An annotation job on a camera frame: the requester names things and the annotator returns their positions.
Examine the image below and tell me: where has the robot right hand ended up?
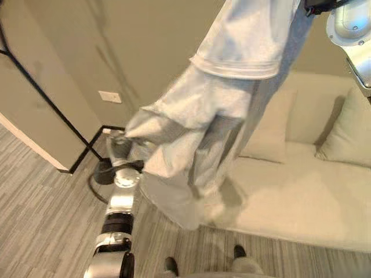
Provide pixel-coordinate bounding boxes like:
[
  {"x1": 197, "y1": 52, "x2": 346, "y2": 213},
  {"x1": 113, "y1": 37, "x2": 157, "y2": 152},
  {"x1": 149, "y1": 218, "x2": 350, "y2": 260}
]
[{"x1": 304, "y1": 0, "x2": 347, "y2": 16}]

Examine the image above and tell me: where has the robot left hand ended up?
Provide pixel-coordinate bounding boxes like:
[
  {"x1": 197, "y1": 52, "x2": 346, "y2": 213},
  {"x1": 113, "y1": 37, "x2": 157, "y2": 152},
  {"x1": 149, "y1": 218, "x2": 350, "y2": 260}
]
[{"x1": 106, "y1": 130, "x2": 146, "y2": 171}]

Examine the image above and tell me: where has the light grey sweatshirt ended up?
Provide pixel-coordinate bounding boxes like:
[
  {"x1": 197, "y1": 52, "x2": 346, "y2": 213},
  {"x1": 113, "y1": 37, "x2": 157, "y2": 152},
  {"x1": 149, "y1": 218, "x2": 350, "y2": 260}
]
[{"x1": 125, "y1": 0, "x2": 316, "y2": 231}]

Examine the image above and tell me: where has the black metal clothes rack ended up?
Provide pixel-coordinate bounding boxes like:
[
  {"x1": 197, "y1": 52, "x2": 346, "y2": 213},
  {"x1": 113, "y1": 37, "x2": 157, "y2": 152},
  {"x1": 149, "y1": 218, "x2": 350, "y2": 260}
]
[{"x1": 0, "y1": 25, "x2": 126, "y2": 175}]

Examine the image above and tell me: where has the cream fabric sofa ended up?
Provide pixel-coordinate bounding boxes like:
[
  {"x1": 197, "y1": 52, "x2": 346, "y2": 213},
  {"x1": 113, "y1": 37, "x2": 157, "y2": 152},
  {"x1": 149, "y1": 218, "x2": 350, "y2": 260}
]
[{"x1": 199, "y1": 69, "x2": 371, "y2": 253}]

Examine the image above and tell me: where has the dark robot left foot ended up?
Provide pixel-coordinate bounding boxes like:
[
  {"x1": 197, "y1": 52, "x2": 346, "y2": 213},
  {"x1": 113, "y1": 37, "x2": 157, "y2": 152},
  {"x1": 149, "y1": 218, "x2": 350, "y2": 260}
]
[{"x1": 163, "y1": 257, "x2": 179, "y2": 276}]

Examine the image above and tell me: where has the dark robot foot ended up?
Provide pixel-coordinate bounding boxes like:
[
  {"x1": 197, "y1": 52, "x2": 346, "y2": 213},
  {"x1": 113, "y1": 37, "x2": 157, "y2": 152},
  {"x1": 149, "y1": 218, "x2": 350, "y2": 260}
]
[
  {"x1": 232, "y1": 244, "x2": 248, "y2": 259},
  {"x1": 163, "y1": 257, "x2": 179, "y2": 276}
]

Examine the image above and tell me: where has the cream square cushion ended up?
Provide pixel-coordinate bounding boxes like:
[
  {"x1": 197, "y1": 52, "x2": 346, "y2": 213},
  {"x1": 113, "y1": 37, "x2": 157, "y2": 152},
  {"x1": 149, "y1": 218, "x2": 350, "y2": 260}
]
[
  {"x1": 239, "y1": 89, "x2": 299, "y2": 164},
  {"x1": 315, "y1": 86, "x2": 371, "y2": 169}
]

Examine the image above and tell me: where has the silver robot torso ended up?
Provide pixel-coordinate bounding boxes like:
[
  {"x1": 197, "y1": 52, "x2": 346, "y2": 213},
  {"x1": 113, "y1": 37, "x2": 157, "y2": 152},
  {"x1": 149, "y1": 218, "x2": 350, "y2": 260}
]
[{"x1": 150, "y1": 269, "x2": 269, "y2": 278}]

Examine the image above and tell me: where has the dark robot right foot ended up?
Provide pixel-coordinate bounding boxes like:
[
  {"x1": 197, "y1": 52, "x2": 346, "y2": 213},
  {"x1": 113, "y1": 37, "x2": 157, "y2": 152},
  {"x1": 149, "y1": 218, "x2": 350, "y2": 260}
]
[{"x1": 232, "y1": 244, "x2": 248, "y2": 259}]

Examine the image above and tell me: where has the silver robot right leg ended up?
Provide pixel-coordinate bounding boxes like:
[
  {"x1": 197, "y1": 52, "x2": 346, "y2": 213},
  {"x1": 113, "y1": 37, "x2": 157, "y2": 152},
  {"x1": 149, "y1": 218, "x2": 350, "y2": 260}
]
[{"x1": 231, "y1": 255, "x2": 265, "y2": 275}]

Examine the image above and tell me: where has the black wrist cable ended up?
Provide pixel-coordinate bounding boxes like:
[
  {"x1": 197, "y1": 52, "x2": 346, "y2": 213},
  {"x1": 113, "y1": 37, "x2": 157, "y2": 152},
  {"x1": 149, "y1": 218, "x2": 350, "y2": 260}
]
[{"x1": 88, "y1": 173, "x2": 111, "y2": 204}]

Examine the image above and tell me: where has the white wall outlet plate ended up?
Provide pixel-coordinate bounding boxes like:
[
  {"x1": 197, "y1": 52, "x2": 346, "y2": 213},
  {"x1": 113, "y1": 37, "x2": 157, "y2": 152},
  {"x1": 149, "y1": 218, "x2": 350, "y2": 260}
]
[{"x1": 98, "y1": 90, "x2": 122, "y2": 104}]

